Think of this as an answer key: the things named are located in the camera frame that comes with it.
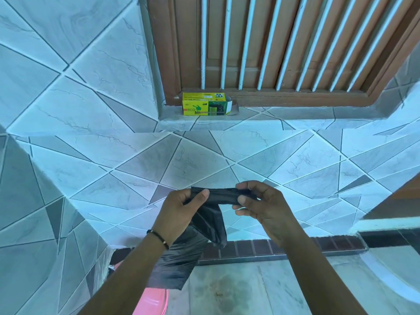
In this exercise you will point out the person's left hand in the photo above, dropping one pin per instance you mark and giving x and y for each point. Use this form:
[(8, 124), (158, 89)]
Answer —
[(177, 213)]

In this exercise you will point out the person's right hand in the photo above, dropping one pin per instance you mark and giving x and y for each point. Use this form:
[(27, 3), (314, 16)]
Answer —
[(265, 209)]

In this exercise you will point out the person's right thumb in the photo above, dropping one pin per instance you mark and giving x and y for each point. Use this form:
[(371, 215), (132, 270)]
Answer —
[(250, 199)]

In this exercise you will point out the person's left thumb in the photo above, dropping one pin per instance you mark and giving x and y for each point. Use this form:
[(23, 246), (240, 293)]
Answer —
[(199, 200)]

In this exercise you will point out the black plastic garbage bag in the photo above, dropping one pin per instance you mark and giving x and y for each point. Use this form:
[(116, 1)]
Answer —
[(200, 226)]

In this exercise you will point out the person's left forearm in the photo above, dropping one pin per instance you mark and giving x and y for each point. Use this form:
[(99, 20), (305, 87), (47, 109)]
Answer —
[(121, 278)]

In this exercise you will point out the person's right forearm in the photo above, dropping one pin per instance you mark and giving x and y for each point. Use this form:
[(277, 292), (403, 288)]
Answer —
[(315, 275)]

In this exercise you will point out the yellow green cardboard box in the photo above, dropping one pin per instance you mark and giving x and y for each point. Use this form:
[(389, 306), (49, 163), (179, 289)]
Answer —
[(205, 103)]

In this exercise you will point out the pink plastic bucket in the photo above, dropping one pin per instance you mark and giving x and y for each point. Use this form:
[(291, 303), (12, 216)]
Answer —
[(151, 301)]

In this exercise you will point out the row of white window bars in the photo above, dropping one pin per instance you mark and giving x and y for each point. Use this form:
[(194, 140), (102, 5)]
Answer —
[(288, 42)]

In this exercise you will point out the brown wooden window frame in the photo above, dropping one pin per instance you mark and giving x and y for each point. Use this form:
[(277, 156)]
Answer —
[(279, 49)]

